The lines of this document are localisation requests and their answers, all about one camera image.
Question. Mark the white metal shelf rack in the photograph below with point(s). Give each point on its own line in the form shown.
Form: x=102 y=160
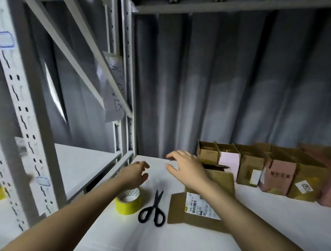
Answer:
x=26 y=114

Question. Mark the person's right hand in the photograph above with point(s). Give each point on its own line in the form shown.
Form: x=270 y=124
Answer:
x=190 y=171

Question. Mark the taped brown cardboard box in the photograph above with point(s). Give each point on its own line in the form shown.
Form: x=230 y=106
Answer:
x=208 y=154

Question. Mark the pink and yellow printed box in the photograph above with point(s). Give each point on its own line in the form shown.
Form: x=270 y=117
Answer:
x=230 y=163

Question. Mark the brown box with barcode label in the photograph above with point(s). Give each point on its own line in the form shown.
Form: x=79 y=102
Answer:
x=199 y=209

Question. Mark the handwritten paper sheet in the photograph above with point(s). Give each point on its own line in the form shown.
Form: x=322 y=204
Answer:
x=114 y=106
x=116 y=72

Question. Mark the person's left forearm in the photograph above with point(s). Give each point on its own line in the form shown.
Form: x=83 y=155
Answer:
x=57 y=217

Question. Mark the blue rack label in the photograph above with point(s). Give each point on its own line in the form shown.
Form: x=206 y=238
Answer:
x=43 y=181
x=6 y=40

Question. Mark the brown box with white label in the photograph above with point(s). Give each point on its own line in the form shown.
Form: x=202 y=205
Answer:
x=248 y=168

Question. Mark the person's left hand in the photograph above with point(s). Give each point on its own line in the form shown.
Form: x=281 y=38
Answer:
x=133 y=176

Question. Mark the person's right forearm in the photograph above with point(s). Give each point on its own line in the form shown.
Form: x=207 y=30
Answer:
x=248 y=217

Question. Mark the black scissors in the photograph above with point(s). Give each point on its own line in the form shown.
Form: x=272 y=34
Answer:
x=154 y=212

